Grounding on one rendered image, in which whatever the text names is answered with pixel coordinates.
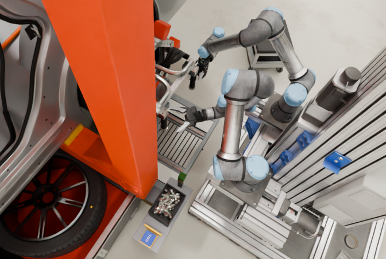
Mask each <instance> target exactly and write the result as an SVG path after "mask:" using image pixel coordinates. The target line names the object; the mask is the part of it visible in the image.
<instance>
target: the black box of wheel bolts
mask: <svg viewBox="0 0 386 259"><path fill-rule="evenodd" d="M185 198H186V194H184V193H182V192H181V191H179V190H177V189H176V188H175V187H173V186H171V185H170V184H168V183H167V184H166V185H165V187H164V188H163V190H162V191H161V192H160V194H159V196H158V197H157V199H156V200H155V202H154V203H153V205H152V206H151V208H150V209H149V211H148V213H149V215H150V216H151V217H152V218H154V219H155V220H157V221H159V222H160V223H162V224H163V225H164V226H166V227H168V226H169V225H170V223H171V222H172V220H173V218H174V217H175V215H176V214H177V212H178V210H179V208H180V206H182V204H183V202H184V200H185Z"/></svg>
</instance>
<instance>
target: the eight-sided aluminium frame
mask: <svg viewBox="0 0 386 259"><path fill-rule="evenodd" d="M154 40H155V50H156V49H157V48H158V47H162V61H163V62H164V60H165V58H166V55H167V53H168V51H169V49H170V48H172V47H173V46H174V41H172V40H171V39H169V38H167V39H166V40H164V41H163V40H162V39H160V38H158V37H156V36H154ZM162 73H163V72H162V71H161V70H159V71H158V74H160V75H162ZM163 76H164V77H166V78H167V76H168V73H164V74H163Z"/></svg>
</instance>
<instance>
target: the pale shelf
mask: <svg viewBox="0 0 386 259"><path fill-rule="evenodd" d="M167 183H168V184H170V185H171V186H173V187H175V188H176V189H177V190H179V191H181V192H182V193H184V194H186V198H185V200H184V202H183V204H182V206H180V208H179V210H178V212H177V214H176V215H175V217H174V218H173V220H172V222H171V223H170V225H169V226H168V227H166V226H164V225H163V224H162V223H160V222H159V221H157V220H155V219H154V218H152V217H151V216H150V215H149V213H147V215H146V217H145V218H144V220H143V221H142V223H141V224H140V226H139V228H138V229H137V231H136V233H135V234H134V236H133V239H134V240H136V241H137V242H139V243H140V244H142V245H144V244H143V243H141V242H140V241H139V240H140V238H141V237H142V235H143V234H144V232H145V230H146V229H148V228H147V227H145V226H144V224H146V225H148V226H149V227H151V228H153V229H154V230H156V231H158V232H159V233H160V234H162V236H159V235H158V234H156V233H155V234H156V235H158V237H157V238H156V240H155V242H154V244H153V245H152V247H151V248H149V247H147V246H146V245H144V246H145V247H146V248H148V249H150V250H151V251H153V252H154V253H156V254H157V252H158V251H159V249H160V248H161V246H162V244H163V242H164V240H165V239H166V237H167V235H168V233H169V231H170V230H171V228H172V226H173V224H174V223H175V221H176V219H177V218H178V216H179V214H180V212H181V210H182V209H183V207H184V205H185V203H186V202H187V200H188V198H189V197H190V195H191V193H192V191H193V190H192V189H191V188H189V187H188V186H186V185H183V186H182V188H179V187H178V186H177V184H178V181H177V180H176V179H174V178H172V177H170V178H169V180H168V181H167ZM148 230H149V229H148ZM150 231H151V230H150ZM151 232H153V231H151ZM153 233H154V232H153Z"/></svg>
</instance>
